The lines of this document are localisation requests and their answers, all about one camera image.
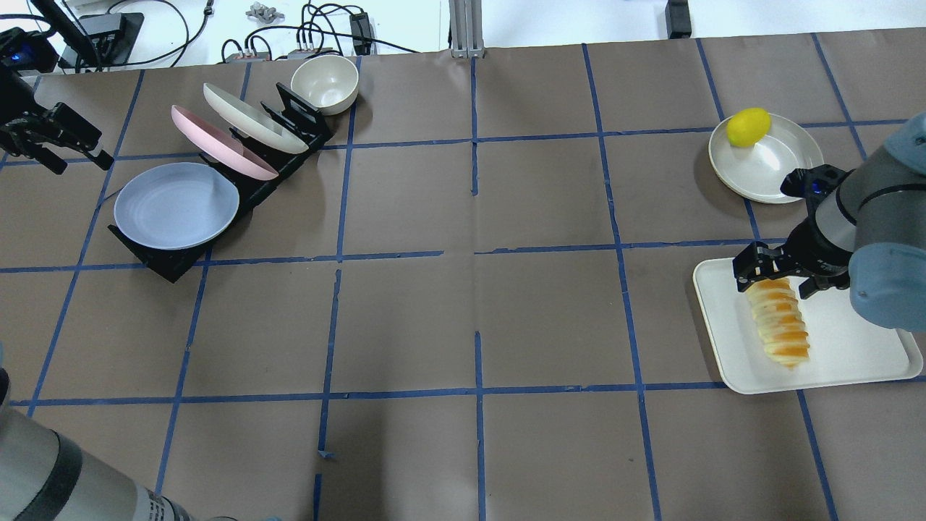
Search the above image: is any black power adapter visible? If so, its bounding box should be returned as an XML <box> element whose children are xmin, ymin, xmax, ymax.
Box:
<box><xmin>664</xmin><ymin>0</ymin><xmax>692</xmax><ymax>40</ymax></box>

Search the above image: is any cream plate in rack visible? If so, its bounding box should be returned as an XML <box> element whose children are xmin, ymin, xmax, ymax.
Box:
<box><xmin>203</xmin><ymin>82</ymin><xmax>308</xmax><ymax>155</ymax></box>

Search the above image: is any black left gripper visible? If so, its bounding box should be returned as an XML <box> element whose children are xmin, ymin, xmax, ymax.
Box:
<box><xmin>1</xmin><ymin>69</ymin><xmax>114</xmax><ymax>175</ymax></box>

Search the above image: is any pink plate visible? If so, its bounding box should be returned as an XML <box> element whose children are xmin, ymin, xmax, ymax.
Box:
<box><xmin>171</xmin><ymin>105</ymin><xmax>280</xmax><ymax>181</ymax></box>

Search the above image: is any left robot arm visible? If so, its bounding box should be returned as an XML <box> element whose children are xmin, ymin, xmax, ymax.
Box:
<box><xmin>2</xmin><ymin>350</ymin><xmax>195</xmax><ymax>520</ymax></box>

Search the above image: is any yellow lemon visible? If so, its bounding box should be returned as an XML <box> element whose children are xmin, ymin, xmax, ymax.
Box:
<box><xmin>726</xmin><ymin>108</ymin><xmax>773</xmax><ymax>148</ymax></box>

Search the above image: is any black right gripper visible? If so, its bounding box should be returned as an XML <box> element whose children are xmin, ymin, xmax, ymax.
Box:
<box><xmin>732</xmin><ymin>217</ymin><xmax>851</xmax><ymax>300</ymax></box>

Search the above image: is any aluminium frame post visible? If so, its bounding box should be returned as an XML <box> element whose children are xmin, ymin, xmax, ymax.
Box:
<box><xmin>449</xmin><ymin>0</ymin><xmax>485</xmax><ymax>59</ymax></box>

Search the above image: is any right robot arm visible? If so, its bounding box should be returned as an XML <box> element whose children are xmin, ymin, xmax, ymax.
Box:
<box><xmin>732</xmin><ymin>113</ymin><xmax>925</xmax><ymax>332</ymax></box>

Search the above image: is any blue round plate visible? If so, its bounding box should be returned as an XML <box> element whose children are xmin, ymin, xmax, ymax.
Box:
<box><xmin>114</xmin><ymin>162</ymin><xmax>240</xmax><ymax>250</ymax></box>

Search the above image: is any cream round plate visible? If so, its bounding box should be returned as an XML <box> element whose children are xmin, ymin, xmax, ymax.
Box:
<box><xmin>707</xmin><ymin>114</ymin><xmax>824</xmax><ymax>204</ymax></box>

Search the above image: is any orange striped bread loaf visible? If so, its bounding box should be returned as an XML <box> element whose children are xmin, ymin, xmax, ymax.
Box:
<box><xmin>745</xmin><ymin>279</ymin><xmax>810</xmax><ymax>369</ymax></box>

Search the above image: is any white rectangular tray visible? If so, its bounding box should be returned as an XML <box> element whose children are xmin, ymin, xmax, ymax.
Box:
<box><xmin>692</xmin><ymin>258</ymin><xmax>924</xmax><ymax>394</ymax></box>

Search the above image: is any cream bowl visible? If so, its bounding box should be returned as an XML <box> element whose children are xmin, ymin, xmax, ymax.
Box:
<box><xmin>290</xmin><ymin>55</ymin><xmax>360</xmax><ymax>116</ymax></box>

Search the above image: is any black dish rack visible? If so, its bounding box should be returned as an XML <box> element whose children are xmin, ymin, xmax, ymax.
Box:
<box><xmin>107</xmin><ymin>82</ymin><xmax>333</xmax><ymax>283</ymax></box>

